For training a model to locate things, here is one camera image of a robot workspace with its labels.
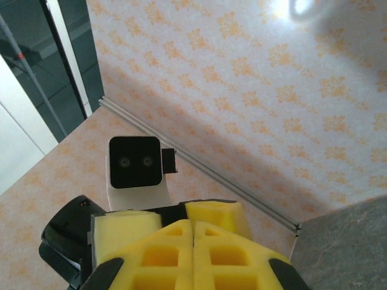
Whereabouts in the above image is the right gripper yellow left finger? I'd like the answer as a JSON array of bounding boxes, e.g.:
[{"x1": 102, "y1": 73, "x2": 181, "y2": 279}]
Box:
[{"x1": 81, "y1": 219, "x2": 194, "y2": 290}]

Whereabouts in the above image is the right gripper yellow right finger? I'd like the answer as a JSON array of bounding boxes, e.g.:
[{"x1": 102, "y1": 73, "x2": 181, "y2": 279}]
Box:
[{"x1": 193, "y1": 221, "x2": 312, "y2": 290}]

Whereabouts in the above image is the thin grey pole red band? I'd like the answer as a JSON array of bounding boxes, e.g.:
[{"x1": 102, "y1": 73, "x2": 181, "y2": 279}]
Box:
[{"x1": 0, "y1": 13, "x2": 68, "y2": 137}]

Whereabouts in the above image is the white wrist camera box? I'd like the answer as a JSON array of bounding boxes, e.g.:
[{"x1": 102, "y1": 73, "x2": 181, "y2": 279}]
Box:
[{"x1": 103, "y1": 135, "x2": 182, "y2": 212}]

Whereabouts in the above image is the white door frame strip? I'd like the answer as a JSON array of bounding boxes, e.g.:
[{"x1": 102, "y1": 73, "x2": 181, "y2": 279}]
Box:
[{"x1": 48, "y1": 0, "x2": 94, "y2": 118}]

